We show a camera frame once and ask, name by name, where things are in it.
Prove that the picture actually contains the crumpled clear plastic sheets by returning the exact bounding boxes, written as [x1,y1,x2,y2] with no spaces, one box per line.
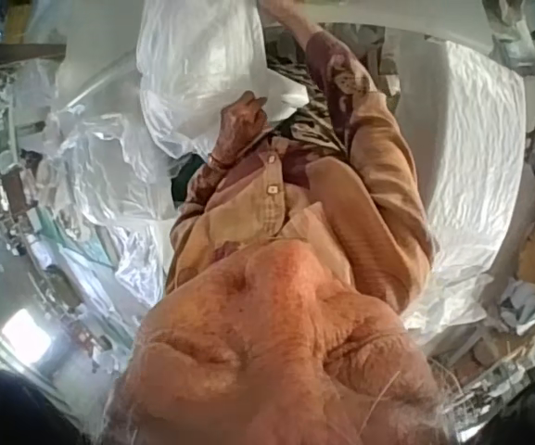
[44,104,180,228]

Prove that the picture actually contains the white pipe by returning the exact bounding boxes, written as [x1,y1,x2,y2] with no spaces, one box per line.
[60,55,141,112]

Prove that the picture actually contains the cluttered work shelves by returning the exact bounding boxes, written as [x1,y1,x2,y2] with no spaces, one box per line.
[0,59,124,372]

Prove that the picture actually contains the gold wrist bangle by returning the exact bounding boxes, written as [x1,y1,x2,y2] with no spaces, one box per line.
[207,152,236,169]

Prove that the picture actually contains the person's right hand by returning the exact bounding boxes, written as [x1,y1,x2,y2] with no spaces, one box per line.
[257,0,315,30]

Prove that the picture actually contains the person's left hand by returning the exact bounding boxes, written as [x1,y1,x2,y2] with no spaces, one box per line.
[210,90,278,162]

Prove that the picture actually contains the large white plastic bag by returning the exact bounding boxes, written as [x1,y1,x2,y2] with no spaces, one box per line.
[134,0,314,157]

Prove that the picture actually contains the stack of white plastic sheets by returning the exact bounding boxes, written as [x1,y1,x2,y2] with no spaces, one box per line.
[399,39,528,335]

